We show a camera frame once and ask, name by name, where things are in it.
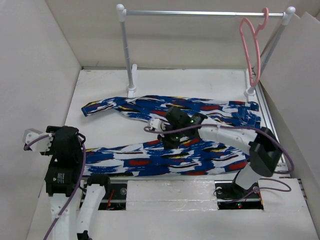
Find blue patterned trousers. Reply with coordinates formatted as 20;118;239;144
81;95;261;177

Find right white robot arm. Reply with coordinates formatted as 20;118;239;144
149;107;283;197

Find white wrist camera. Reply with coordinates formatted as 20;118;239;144
147;118;166;132
23;128;54;153

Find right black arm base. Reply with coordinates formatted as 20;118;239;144
213;181;264;210

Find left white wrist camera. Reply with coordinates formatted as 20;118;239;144
23;128;54;153

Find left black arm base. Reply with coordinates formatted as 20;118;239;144
98;181;128;211

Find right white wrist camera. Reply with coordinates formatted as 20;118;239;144
147;118;166;132

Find white clothes rack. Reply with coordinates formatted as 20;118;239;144
116;4;296;101

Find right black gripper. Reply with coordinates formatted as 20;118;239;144
157;124;185;151

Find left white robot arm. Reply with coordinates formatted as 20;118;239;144
44;126;112;240

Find pink plastic hanger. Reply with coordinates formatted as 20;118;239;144
239;7;269;88

